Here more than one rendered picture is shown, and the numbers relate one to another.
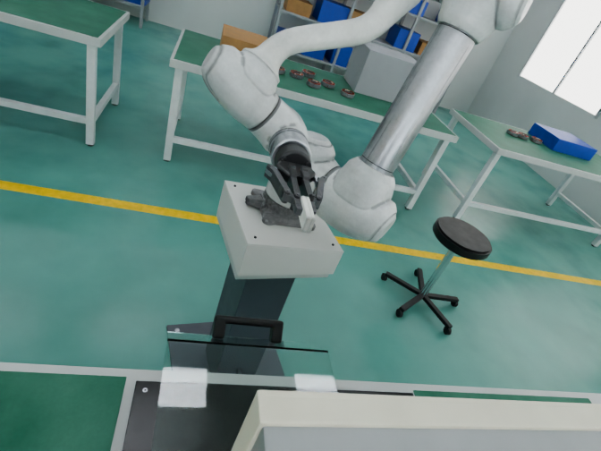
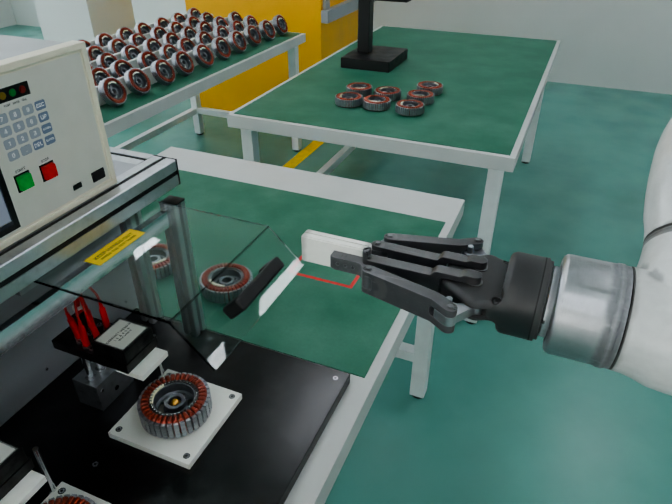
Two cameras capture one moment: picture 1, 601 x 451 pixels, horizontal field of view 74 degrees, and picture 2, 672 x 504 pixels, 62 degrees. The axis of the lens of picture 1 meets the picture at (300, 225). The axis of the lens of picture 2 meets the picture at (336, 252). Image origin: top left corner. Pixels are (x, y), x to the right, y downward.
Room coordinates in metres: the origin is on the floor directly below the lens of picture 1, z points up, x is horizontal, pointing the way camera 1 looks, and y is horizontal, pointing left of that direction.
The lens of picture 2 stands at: (0.92, -0.35, 1.49)
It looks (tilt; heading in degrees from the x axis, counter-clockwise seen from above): 33 degrees down; 133
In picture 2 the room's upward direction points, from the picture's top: straight up
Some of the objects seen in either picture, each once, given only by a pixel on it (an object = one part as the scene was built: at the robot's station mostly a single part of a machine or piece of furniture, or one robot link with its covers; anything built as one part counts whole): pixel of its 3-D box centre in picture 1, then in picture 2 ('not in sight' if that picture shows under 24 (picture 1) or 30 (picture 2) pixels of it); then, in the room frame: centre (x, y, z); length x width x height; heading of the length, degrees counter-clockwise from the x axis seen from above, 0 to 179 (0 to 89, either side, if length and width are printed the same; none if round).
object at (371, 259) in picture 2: (305, 188); (418, 279); (0.68, 0.02, 1.18); 0.11 x 0.01 x 0.04; 22
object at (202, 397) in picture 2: not in sight; (175, 404); (0.31, -0.07, 0.80); 0.11 x 0.11 x 0.04
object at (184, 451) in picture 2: not in sight; (177, 414); (0.31, -0.07, 0.78); 0.15 x 0.15 x 0.01; 20
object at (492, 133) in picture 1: (529, 181); not in sight; (4.13, -2.03, 0.37); 1.90 x 0.90 x 0.75; 110
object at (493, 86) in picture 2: not in sight; (420, 142); (-0.67, 1.97, 0.37); 1.85 x 1.10 x 0.75; 110
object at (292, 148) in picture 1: (294, 169); (495, 288); (0.74, 0.05, 1.18); 0.09 x 0.08 x 0.07; 20
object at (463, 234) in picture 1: (443, 269); not in sight; (2.06, -0.90, 0.28); 0.54 x 0.49 x 0.56; 20
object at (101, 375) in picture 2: not in sight; (104, 379); (0.17, -0.12, 0.80); 0.08 x 0.05 x 0.06; 110
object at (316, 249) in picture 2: (308, 214); (334, 253); (0.60, 0.00, 1.18); 0.07 x 0.01 x 0.03; 20
